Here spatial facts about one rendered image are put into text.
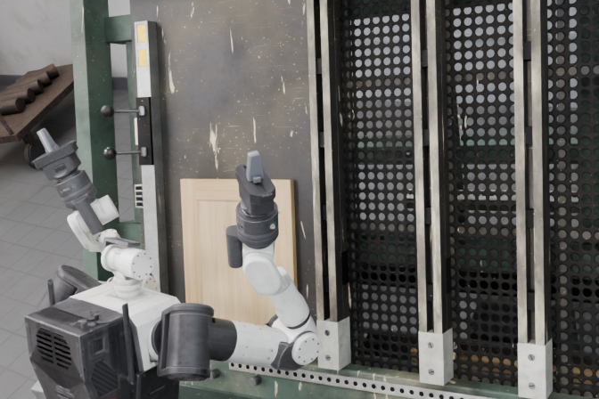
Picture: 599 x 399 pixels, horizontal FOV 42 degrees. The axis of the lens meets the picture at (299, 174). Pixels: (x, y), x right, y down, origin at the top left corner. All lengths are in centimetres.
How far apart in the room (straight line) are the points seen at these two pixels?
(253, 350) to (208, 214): 61
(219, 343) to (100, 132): 103
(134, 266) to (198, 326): 22
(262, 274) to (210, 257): 61
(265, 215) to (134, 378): 45
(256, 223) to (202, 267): 71
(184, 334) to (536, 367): 78
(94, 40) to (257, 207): 111
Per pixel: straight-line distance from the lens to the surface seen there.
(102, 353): 170
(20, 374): 422
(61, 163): 205
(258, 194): 151
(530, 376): 185
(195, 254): 227
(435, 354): 191
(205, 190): 222
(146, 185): 233
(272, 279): 165
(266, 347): 174
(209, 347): 166
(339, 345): 202
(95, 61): 249
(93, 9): 251
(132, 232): 249
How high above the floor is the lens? 233
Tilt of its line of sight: 29 degrees down
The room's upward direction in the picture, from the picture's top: 19 degrees counter-clockwise
